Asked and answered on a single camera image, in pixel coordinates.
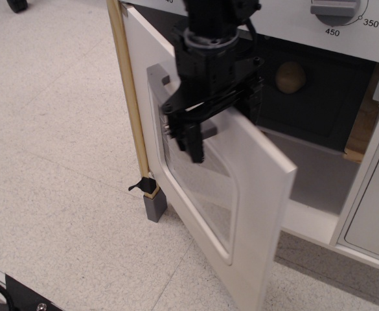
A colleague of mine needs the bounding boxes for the black caster wheel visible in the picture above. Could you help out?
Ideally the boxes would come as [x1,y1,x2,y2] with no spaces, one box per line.
[7,0,28,14]

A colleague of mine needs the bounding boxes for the beige toy potato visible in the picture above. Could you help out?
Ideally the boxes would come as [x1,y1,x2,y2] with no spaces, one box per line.
[275,62,306,94]

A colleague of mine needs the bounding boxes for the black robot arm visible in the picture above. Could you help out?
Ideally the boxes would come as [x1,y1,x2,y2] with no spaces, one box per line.
[161,1,264,163]

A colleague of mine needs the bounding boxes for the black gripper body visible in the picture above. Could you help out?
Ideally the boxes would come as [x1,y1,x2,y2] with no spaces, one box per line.
[172,24,263,118]

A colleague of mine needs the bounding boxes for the grey leg foot cap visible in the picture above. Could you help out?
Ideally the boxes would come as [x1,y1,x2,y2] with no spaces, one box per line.
[143,188,168,223]

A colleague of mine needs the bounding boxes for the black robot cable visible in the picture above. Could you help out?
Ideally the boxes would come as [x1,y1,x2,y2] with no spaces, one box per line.
[246,17,260,43]

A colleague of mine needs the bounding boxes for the white toy kitchen cabinet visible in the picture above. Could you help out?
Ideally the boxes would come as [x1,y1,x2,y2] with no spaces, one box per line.
[106,0,379,276]

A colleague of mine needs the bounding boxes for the dark grey oven tray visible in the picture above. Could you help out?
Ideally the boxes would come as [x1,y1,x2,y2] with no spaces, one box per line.
[257,35,376,153]

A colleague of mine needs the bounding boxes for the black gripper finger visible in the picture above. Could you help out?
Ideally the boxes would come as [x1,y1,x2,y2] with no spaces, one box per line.
[249,78,263,125]
[176,122,204,163]

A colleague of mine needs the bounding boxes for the black tape strip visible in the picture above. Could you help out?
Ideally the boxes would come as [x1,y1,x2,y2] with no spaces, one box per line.
[128,177,157,194]

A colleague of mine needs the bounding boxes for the grey oven door handle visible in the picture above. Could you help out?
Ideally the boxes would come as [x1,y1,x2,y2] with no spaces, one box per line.
[159,76,218,140]

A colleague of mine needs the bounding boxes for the grey temperature knob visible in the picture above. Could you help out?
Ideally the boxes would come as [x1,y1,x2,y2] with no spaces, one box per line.
[310,0,361,27]

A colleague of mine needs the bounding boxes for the black base plate with screw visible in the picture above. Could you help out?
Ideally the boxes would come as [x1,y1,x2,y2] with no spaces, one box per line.
[5,275,62,311]

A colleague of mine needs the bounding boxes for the wooden cabinet leg post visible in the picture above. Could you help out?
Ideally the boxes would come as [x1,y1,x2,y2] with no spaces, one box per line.
[106,0,161,198]

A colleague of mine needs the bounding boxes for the white oven door with window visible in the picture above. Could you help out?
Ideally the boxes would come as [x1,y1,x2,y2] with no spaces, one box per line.
[122,5,297,310]

